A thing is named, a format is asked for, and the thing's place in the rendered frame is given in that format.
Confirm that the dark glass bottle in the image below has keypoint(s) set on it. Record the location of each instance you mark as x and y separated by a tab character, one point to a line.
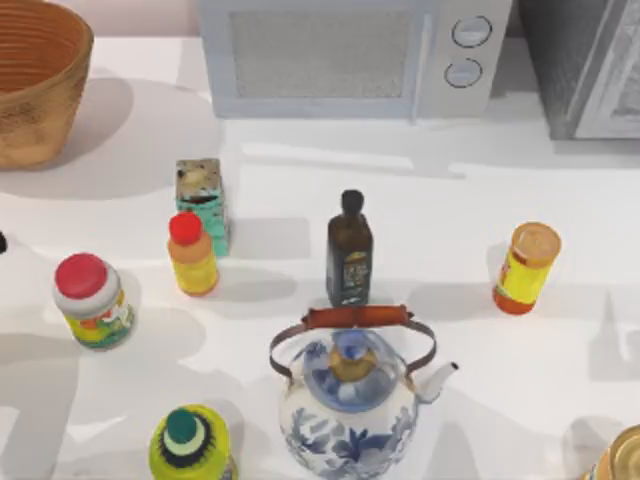
349	255

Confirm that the teal and beige carton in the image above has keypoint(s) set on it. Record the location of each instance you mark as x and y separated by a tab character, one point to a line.
207	195

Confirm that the orange bottle with red cap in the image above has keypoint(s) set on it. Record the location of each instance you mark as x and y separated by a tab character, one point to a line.
192	260

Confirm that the blue and white teapot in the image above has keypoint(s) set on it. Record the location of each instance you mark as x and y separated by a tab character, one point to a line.
350	405

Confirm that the pale microwave oven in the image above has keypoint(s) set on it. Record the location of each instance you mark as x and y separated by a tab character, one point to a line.
320	60

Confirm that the yellow and orange can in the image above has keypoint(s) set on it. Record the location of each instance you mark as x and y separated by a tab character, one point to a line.
527	270

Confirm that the microwave knob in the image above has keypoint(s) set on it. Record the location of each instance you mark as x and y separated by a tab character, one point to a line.
463	73
471	30

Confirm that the white jar with red lid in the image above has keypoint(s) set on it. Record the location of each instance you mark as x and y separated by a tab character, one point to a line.
95	305

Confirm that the yellow-green bottle with green cap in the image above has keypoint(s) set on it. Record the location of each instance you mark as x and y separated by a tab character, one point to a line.
192	445

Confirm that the grey cabinet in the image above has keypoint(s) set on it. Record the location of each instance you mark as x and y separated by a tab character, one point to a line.
565	75

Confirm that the brown woven basket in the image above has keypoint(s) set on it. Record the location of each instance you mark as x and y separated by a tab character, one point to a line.
35	105

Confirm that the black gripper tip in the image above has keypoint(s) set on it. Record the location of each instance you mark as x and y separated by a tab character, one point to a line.
2	243

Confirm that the gold metal can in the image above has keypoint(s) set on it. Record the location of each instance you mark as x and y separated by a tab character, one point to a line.
622	455

